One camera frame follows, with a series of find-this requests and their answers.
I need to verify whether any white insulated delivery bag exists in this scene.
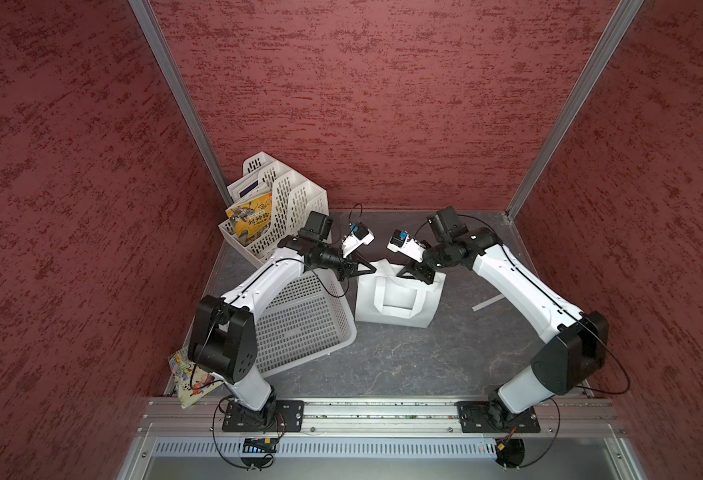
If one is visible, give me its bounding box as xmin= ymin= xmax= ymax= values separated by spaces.
xmin=355 ymin=259 xmax=447 ymax=328

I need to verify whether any white perforated plastic basket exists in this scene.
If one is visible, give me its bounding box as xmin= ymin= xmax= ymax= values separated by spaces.
xmin=256 ymin=270 xmax=357 ymax=378

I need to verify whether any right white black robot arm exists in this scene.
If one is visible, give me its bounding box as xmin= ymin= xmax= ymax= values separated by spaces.
xmin=387 ymin=207 xmax=609 ymax=431

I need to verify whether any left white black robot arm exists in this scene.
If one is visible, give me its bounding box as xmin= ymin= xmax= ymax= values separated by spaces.
xmin=187 ymin=211 xmax=375 ymax=423

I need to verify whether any strip of white tape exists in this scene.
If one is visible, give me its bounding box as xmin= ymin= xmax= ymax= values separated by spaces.
xmin=471 ymin=294 xmax=505 ymax=312

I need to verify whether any white perforated file organizer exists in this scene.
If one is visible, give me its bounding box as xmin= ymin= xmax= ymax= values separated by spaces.
xmin=219 ymin=152 xmax=329 ymax=266

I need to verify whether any yellow illustrated book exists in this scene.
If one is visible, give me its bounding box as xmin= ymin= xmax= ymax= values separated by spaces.
xmin=227 ymin=191 xmax=273 ymax=246

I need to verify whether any white booklet with blue stripe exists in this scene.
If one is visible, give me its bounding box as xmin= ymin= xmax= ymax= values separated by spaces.
xmin=228 ymin=165 xmax=276 ymax=203

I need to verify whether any colourful children's book on table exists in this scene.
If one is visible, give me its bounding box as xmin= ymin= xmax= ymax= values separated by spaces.
xmin=169 ymin=349 xmax=223 ymax=409

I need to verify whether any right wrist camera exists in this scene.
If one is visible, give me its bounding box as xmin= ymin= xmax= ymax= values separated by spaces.
xmin=387 ymin=230 xmax=429 ymax=263

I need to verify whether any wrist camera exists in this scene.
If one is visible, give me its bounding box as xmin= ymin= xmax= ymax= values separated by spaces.
xmin=387 ymin=230 xmax=429 ymax=263
xmin=342 ymin=222 xmax=375 ymax=258

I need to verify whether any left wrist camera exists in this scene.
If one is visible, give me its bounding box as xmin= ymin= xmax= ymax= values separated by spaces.
xmin=342 ymin=222 xmax=375 ymax=258

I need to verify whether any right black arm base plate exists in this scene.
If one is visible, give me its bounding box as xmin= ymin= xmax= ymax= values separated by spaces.
xmin=455 ymin=401 xmax=541 ymax=435

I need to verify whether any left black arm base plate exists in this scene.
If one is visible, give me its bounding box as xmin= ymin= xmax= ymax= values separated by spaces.
xmin=218 ymin=400 xmax=306 ymax=434

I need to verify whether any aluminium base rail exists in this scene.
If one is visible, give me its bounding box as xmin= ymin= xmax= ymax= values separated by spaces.
xmin=137 ymin=397 xmax=627 ymax=439

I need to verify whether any right aluminium corner post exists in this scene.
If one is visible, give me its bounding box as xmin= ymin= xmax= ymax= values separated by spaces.
xmin=505 ymin=0 xmax=643 ymax=223

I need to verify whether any aluminium corner post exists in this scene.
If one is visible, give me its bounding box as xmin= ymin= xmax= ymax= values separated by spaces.
xmin=505 ymin=0 xmax=643 ymax=223
xmin=129 ymin=0 xmax=231 ymax=203

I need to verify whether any left aluminium corner post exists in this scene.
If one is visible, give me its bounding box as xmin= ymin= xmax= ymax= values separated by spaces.
xmin=129 ymin=0 xmax=231 ymax=203

